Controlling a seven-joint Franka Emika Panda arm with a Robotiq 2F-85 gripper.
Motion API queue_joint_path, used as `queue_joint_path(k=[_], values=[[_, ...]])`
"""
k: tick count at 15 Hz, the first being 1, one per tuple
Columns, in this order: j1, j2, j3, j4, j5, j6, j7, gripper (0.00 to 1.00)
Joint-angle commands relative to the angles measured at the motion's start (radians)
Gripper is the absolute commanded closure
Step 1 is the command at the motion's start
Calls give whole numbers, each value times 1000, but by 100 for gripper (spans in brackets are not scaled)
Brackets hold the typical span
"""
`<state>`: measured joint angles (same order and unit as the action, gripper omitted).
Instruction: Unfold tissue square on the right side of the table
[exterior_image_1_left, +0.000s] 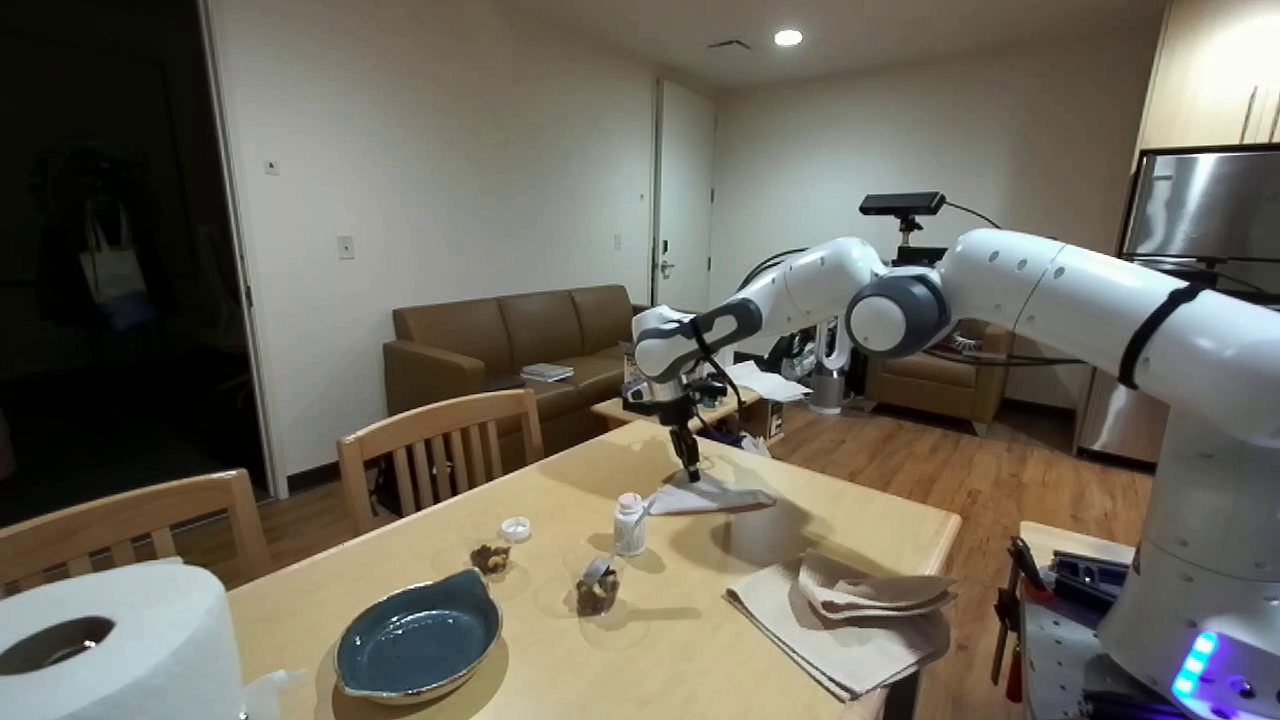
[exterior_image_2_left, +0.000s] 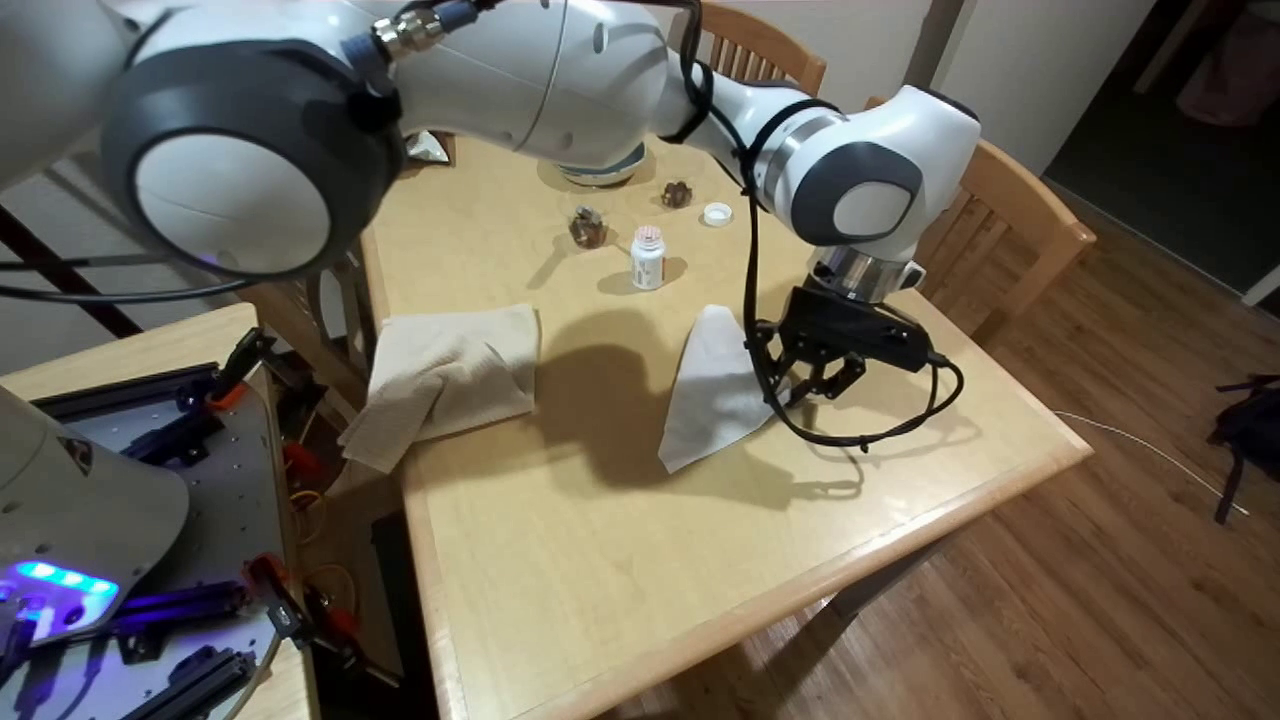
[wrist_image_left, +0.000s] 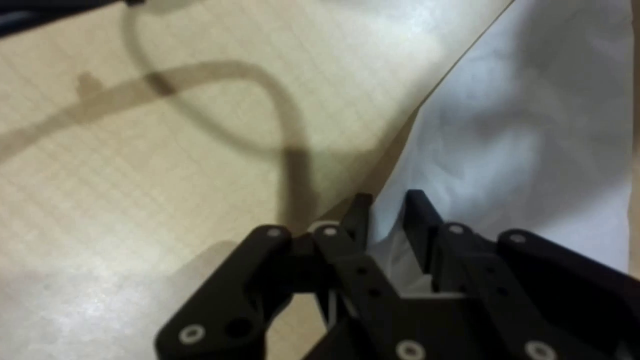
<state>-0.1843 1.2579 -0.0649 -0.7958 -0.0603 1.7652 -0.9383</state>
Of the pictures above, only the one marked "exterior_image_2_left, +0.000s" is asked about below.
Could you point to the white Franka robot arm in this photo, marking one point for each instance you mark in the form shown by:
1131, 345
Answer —
574, 83

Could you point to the dark blue tool block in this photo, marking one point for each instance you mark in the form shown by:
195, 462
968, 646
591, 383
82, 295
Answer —
172, 435

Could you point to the purple lit tool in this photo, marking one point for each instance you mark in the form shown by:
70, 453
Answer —
183, 615

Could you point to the beige folded cloth towel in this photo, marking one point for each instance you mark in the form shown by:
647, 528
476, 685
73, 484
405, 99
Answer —
454, 367

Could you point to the black metal bracket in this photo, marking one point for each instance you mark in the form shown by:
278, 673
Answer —
195, 682

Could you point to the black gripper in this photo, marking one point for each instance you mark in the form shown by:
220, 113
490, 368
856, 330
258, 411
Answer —
816, 327

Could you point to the small white bottle cap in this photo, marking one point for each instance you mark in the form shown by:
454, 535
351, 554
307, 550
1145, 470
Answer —
718, 213

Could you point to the brown crumpled wrapper, smaller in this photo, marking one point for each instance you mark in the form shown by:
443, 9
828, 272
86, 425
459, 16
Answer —
676, 192

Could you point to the wooden side table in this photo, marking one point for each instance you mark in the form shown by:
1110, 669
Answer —
132, 345

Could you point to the brown crumpled wrapper, larger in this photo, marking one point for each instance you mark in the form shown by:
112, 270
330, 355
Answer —
591, 231

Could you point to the wooden slatted dining chair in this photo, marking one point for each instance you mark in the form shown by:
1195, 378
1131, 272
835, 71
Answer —
1015, 233
760, 52

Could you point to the small clear plastic bottle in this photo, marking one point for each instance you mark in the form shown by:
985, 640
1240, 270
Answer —
647, 257

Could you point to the white tissue square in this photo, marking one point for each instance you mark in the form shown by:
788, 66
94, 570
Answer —
713, 403

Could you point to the black stand leg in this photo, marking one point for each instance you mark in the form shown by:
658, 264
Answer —
65, 272

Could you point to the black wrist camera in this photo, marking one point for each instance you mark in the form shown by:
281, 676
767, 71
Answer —
889, 343

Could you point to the black metal rail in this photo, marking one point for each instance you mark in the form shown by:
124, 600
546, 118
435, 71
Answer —
120, 393

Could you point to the white perforated board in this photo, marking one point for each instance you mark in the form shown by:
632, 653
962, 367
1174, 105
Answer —
234, 507

